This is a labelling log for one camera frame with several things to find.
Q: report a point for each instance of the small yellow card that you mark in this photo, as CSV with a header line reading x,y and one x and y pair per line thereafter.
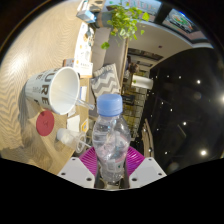
x,y
85,125

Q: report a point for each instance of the white printed paper box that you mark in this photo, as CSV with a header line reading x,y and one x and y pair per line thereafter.
x,y
83,68

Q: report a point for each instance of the white mug with black lettering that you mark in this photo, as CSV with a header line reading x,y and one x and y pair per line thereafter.
x,y
63,90

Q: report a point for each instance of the clear blue-capped water bottle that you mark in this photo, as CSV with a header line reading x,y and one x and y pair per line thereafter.
x,y
110,140

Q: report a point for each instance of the flat round red coaster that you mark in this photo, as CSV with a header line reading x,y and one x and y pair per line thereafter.
x,y
45,123

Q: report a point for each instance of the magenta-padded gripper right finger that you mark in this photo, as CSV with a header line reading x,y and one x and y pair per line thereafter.
x,y
136,161

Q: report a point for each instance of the colourful window poster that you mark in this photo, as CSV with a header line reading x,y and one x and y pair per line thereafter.
x,y
181,21

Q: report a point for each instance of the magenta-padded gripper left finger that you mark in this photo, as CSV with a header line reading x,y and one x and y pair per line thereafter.
x,y
87,161

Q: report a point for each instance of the clear plastic cup with straw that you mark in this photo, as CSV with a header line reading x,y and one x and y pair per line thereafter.
x,y
68,136

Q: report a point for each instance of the small blue box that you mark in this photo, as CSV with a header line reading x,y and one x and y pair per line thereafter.
x,y
86,15

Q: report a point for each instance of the grey white chevron cushion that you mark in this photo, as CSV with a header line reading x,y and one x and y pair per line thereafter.
x,y
105,81

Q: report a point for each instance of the green potted plant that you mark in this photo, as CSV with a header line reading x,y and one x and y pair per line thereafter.
x,y
125,21

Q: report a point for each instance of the group of ceiling spot lights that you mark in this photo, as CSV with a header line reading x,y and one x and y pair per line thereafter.
x,y
203,152

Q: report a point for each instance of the person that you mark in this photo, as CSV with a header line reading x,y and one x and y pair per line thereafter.
x,y
134,68

